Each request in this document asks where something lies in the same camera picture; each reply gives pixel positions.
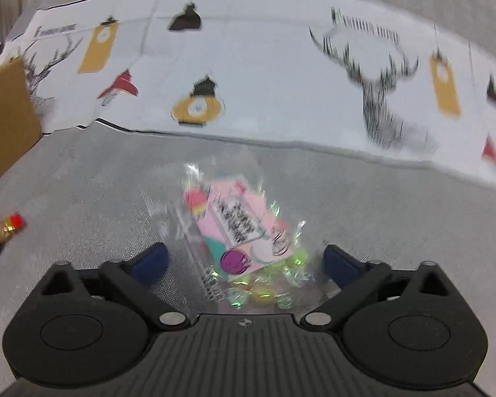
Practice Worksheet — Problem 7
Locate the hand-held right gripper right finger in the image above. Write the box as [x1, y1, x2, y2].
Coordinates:
[301, 244, 456, 332]

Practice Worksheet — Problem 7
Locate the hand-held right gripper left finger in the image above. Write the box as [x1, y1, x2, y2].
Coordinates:
[35, 242, 191, 332]

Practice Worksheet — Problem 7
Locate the clear candy bag pink label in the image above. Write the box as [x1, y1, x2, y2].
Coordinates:
[143, 160, 340, 312]

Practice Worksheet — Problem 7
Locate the purple snack bar wrapper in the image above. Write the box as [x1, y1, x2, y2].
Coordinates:
[0, 211, 28, 258]

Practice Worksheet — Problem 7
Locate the cardboard box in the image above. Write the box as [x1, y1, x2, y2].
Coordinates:
[0, 56, 42, 194]

